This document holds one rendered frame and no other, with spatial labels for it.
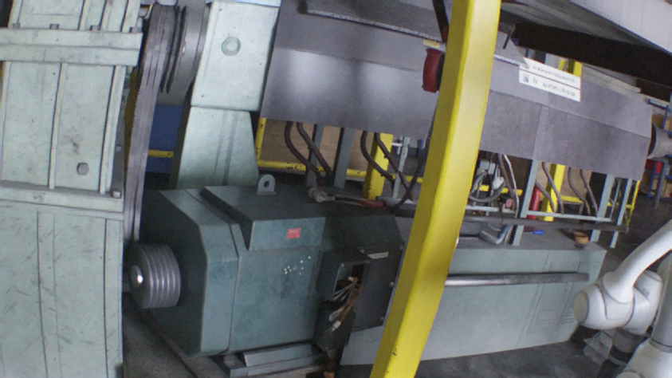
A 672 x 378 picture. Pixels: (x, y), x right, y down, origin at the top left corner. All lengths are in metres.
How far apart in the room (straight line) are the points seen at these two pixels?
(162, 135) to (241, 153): 2.55
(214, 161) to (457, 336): 1.44
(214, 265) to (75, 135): 0.57
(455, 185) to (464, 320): 1.52
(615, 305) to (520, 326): 1.96
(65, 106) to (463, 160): 1.11
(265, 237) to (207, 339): 0.35
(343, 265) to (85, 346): 0.90
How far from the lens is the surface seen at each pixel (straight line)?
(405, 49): 2.51
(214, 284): 1.73
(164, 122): 4.90
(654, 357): 1.17
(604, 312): 1.36
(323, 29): 2.38
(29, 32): 1.76
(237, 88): 2.34
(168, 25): 1.77
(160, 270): 1.80
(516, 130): 2.84
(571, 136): 3.10
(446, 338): 3.01
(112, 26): 1.76
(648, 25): 2.12
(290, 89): 2.35
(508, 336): 3.27
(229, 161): 2.41
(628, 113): 3.47
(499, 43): 2.80
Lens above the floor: 1.42
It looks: 15 degrees down
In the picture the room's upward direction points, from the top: 11 degrees clockwise
